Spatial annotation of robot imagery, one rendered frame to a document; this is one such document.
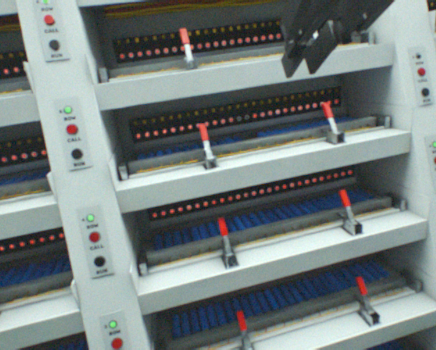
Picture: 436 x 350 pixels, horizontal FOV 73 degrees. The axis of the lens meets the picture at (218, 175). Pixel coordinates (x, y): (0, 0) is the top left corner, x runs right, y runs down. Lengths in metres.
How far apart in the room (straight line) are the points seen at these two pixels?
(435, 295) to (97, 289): 0.69
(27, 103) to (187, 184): 0.30
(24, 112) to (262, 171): 0.43
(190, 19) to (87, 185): 0.50
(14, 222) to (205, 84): 0.41
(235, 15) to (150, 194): 0.53
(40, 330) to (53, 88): 0.41
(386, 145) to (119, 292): 0.59
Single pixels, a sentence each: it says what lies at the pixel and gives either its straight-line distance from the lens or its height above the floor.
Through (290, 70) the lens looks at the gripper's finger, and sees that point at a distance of 0.42.
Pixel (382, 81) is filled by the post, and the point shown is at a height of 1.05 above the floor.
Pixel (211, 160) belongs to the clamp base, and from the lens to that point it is 0.57.
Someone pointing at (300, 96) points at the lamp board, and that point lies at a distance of 0.79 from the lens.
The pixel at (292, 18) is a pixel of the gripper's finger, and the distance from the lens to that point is 0.34.
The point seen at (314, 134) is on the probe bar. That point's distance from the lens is 0.69.
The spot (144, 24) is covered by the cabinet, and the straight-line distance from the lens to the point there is 0.83.
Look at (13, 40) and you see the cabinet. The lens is 0.88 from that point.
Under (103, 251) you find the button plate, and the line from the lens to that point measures 0.56.
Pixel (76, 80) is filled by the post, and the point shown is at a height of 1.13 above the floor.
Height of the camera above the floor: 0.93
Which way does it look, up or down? 1 degrees down
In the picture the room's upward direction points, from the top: 11 degrees counter-clockwise
